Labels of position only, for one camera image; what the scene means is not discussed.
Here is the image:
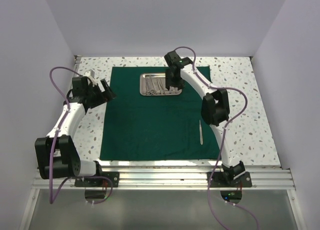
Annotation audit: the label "aluminium rail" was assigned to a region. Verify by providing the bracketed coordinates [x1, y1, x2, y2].
[31, 167, 296, 190]
[44, 55, 82, 168]

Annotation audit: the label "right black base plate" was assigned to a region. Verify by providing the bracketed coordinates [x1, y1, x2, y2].
[206, 171, 253, 188]

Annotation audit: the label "aluminium front rail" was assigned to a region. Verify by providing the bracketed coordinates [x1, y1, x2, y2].
[31, 167, 296, 190]

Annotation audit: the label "aluminium left rail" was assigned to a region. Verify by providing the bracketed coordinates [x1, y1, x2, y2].
[44, 55, 82, 168]

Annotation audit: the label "green surgical cloth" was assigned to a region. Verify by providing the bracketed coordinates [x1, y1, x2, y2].
[100, 67, 219, 161]

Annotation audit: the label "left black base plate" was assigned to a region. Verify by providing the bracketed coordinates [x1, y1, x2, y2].
[74, 171, 120, 187]

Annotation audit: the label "steel forceps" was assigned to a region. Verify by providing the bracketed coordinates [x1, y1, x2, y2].
[156, 78, 165, 95]

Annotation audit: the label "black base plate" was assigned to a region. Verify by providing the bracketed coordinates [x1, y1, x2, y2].
[74, 171, 120, 187]
[206, 171, 253, 188]

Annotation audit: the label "steel scalpel handle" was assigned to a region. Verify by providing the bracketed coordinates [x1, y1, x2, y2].
[199, 120, 204, 145]
[169, 88, 179, 95]

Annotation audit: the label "steel instrument tray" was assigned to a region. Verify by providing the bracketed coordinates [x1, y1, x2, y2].
[139, 73, 182, 96]

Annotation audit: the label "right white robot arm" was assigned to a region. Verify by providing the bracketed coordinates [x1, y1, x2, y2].
[164, 51, 246, 186]

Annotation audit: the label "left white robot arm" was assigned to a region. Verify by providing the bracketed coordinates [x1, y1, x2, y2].
[34, 76, 116, 186]

